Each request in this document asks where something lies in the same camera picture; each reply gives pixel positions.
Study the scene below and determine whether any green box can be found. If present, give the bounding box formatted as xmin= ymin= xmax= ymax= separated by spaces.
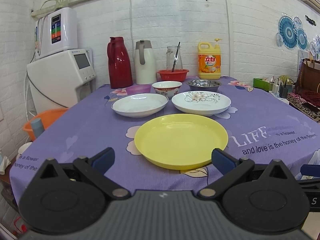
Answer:
xmin=253 ymin=78 xmax=273 ymax=92

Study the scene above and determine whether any black stirring stick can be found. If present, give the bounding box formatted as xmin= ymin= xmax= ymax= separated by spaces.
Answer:
xmin=171 ymin=42 xmax=181 ymax=72

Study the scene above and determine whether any white red-patterned bowl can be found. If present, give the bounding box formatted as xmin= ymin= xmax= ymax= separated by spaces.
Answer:
xmin=152 ymin=81 xmax=183 ymax=99

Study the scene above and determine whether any brown paper bag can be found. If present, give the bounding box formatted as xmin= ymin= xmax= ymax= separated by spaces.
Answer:
xmin=295 ymin=58 xmax=320 ymax=100

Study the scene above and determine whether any red plastic basket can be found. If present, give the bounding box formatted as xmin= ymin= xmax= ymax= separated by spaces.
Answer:
xmin=157 ymin=69 xmax=189 ymax=82

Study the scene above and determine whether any black charger adapter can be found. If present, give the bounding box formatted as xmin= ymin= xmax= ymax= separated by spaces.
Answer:
xmin=279 ymin=85 xmax=288 ymax=99

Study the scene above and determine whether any stainless steel bowl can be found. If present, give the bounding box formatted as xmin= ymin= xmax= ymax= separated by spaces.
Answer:
xmin=187 ymin=79 xmax=221 ymax=92

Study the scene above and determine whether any floral white plate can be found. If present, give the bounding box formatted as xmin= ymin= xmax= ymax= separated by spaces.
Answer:
xmin=171 ymin=91 xmax=231 ymax=117

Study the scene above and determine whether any grey blue cup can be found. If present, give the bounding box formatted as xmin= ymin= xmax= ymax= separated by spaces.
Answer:
xmin=30 ymin=118 xmax=45 ymax=139

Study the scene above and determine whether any white water dispenser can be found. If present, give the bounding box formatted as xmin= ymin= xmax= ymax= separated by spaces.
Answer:
xmin=27 ymin=49 xmax=97 ymax=113

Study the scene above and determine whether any white water purifier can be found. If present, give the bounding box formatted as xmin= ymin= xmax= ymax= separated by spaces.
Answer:
xmin=34 ymin=7 xmax=78 ymax=60

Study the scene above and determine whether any yellow plastic plate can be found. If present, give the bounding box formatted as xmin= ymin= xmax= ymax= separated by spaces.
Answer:
xmin=134 ymin=114 xmax=228 ymax=170

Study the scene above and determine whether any blue paper fan decoration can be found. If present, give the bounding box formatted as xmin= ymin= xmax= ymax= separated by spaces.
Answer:
xmin=276 ymin=15 xmax=309 ymax=50

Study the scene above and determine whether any orange plastic basin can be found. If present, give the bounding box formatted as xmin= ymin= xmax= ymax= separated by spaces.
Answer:
xmin=22 ymin=108 xmax=69 ymax=141

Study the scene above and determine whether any glass pitcher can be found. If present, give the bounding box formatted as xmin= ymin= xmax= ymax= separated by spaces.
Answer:
xmin=166 ymin=46 xmax=183 ymax=72

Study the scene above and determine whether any plain white plate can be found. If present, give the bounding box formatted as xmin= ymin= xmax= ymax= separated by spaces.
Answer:
xmin=112 ymin=93 xmax=169 ymax=118

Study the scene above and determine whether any purple plastic bowl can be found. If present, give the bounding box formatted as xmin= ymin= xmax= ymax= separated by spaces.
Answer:
xmin=126 ymin=84 xmax=151 ymax=95

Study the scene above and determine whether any white thermos jug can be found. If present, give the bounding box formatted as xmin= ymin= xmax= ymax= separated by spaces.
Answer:
xmin=134 ymin=40 xmax=157 ymax=85

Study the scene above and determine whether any red thermos jug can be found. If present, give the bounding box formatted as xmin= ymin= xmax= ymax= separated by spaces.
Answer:
xmin=107 ymin=37 xmax=133 ymax=88

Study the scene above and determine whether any yellow detergent bottle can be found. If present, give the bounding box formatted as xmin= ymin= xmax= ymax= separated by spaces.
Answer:
xmin=197 ymin=38 xmax=221 ymax=80

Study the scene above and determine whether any white power strip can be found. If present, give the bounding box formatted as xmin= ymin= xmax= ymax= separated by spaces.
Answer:
xmin=269 ymin=91 xmax=290 ymax=105

